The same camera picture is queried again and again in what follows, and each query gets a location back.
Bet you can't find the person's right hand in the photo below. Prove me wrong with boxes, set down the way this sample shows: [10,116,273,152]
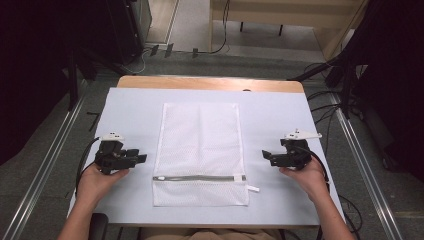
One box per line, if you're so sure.
[278,155,330,203]

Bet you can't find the black stand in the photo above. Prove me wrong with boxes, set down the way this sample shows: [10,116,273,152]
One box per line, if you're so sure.
[287,56,354,120]
[67,46,128,112]

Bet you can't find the black cabinet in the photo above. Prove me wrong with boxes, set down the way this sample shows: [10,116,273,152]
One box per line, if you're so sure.
[99,0,153,66]

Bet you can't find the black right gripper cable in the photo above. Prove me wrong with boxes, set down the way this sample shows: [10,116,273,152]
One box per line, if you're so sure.
[299,145,332,194]

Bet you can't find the dark curtain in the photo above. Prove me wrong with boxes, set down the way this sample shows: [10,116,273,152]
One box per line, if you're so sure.
[339,0,424,183]
[0,0,101,167]

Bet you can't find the person's lap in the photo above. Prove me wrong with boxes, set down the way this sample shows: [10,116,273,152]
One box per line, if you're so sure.
[139,227,282,240]

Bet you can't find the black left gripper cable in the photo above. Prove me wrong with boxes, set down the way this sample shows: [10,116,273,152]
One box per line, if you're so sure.
[75,136,102,196]

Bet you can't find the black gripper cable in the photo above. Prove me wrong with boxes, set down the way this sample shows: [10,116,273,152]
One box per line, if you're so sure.
[75,136,102,196]
[299,145,332,194]

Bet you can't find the bundle of black floor cables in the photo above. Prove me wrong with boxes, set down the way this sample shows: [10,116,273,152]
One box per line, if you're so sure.
[303,61,344,158]

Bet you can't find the person's left hand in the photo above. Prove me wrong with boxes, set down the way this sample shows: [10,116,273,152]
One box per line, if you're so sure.
[75,162,131,203]

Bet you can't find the light grey table mat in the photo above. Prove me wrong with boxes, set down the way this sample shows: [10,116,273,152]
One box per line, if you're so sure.
[67,87,347,228]

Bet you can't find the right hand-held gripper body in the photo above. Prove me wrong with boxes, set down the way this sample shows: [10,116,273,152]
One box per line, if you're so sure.
[275,128,323,171]

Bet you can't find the wooden table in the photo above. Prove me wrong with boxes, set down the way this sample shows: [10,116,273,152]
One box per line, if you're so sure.
[116,75,305,94]

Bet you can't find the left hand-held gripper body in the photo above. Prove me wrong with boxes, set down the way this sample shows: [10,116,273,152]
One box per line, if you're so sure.
[94,132,140,175]

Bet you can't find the white mesh laundry bag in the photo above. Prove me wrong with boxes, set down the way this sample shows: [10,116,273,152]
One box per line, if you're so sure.
[152,102,261,208]

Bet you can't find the light wooden bench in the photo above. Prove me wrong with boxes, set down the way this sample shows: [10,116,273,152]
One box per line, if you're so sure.
[209,0,369,62]

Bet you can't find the black floor cable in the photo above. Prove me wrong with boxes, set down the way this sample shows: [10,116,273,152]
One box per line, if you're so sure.
[191,0,232,58]

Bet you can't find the black chair armrest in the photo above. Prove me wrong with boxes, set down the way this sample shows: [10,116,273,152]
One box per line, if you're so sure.
[88,212,110,240]

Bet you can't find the metal floor rail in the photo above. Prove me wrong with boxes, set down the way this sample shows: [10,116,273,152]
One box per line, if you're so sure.
[1,93,88,240]
[328,91,405,240]

